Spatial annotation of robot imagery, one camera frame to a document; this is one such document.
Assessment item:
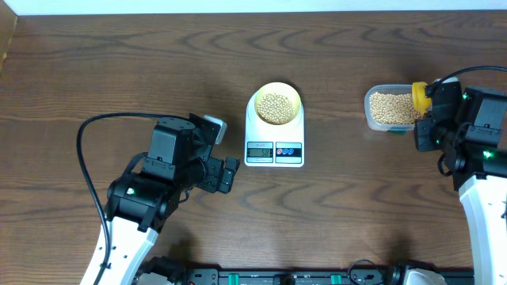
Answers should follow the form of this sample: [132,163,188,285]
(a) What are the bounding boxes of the yellow plastic measuring scoop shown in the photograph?
[412,82,431,115]

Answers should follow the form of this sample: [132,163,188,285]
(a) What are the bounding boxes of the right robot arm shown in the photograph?
[412,78,506,284]

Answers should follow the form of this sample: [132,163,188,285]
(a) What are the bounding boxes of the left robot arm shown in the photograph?
[82,114,240,284]

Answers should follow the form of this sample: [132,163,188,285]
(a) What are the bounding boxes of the white digital kitchen scale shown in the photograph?
[244,91,305,168]

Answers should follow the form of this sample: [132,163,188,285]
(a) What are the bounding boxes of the soybeans in bowl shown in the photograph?
[257,93,296,125]

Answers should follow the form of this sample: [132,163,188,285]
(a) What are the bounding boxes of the pale yellow plastic bowl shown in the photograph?
[253,82,303,123]

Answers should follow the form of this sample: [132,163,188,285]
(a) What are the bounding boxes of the clear plastic container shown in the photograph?
[364,84,423,132]

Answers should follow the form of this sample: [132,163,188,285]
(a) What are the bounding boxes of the soybeans in container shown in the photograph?
[369,92,423,125]

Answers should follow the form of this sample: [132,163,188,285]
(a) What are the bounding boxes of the right black cable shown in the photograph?
[425,65,507,98]

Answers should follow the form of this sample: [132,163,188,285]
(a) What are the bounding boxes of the black cable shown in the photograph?
[75,112,191,285]
[425,65,507,98]

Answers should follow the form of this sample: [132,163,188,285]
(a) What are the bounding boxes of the left black cable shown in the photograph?
[75,112,191,285]

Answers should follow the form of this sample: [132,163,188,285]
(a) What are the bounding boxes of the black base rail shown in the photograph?
[132,257,475,285]

